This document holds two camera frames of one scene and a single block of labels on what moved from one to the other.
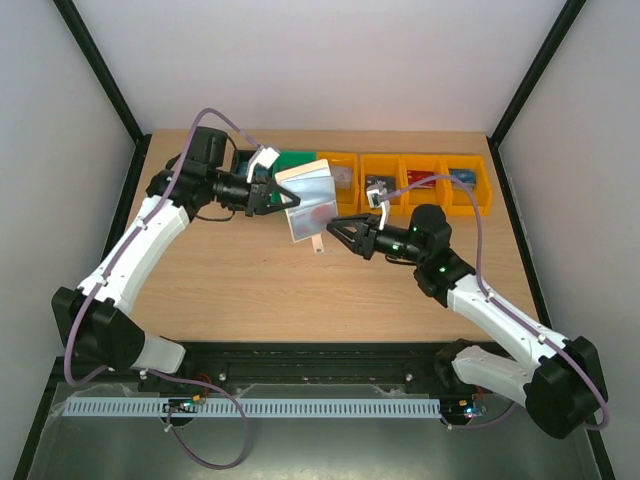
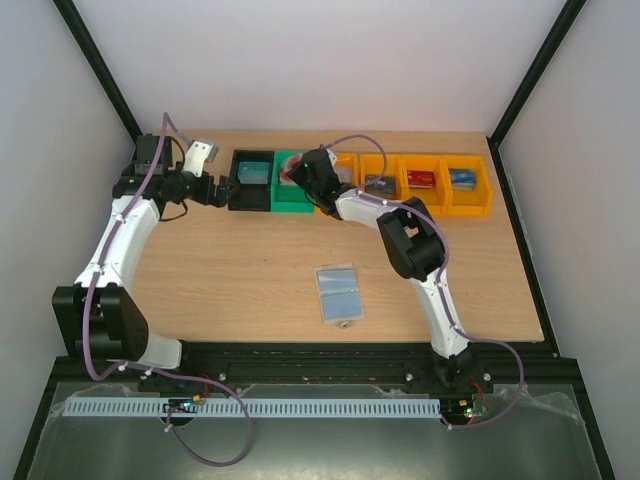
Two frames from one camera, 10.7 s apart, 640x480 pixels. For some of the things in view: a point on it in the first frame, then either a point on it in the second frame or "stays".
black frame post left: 87,44 stays
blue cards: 317,199 -> 339,293
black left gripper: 259,196 -> 220,198
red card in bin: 416,175 stays
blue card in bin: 465,175 stays
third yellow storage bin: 423,196 stays
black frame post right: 542,57 stays
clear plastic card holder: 312,182 -> 338,293
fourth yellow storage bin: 457,198 stays
